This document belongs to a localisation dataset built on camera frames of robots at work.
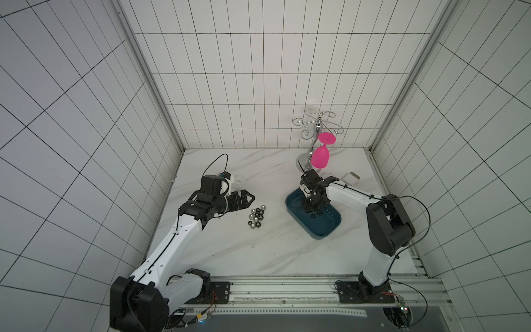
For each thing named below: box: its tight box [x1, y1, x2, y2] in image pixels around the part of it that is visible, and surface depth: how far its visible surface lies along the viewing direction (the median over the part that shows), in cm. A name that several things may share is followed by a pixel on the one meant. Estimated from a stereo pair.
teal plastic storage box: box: [284, 188, 342, 241], surface depth 91 cm
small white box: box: [341, 171, 361, 187], surface depth 107 cm
